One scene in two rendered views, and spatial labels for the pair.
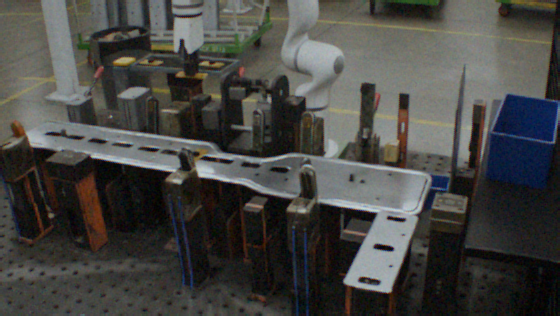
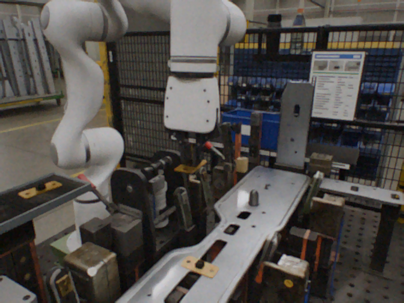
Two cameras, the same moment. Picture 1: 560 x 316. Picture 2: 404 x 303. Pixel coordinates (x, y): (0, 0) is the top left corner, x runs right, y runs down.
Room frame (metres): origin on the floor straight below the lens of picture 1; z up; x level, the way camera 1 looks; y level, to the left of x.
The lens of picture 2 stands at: (1.42, 0.83, 1.47)
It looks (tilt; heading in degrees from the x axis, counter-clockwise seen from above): 20 degrees down; 277
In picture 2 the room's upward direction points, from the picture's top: straight up
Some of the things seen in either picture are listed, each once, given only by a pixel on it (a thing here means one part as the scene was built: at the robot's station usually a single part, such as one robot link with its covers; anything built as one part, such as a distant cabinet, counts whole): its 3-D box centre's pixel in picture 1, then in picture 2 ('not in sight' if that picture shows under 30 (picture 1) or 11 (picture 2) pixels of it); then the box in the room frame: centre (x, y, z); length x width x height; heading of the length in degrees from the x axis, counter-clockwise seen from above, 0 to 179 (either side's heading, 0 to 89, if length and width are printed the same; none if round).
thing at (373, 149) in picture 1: (366, 190); (222, 208); (1.46, -0.22, 0.88); 0.07 x 0.06 x 0.35; 157
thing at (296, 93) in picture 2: (456, 136); (293, 125); (1.20, -0.39, 1.17); 0.12 x 0.01 x 0.34; 157
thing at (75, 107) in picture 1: (87, 144); not in sight; (1.87, 0.75, 0.88); 0.11 x 0.10 x 0.36; 157
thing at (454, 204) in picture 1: (442, 264); (315, 196); (1.08, -0.36, 0.88); 0.08 x 0.08 x 0.36; 67
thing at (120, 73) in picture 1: (133, 119); not in sight; (1.99, 0.60, 0.92); 0.08 x 0.08 x 0.44; 67
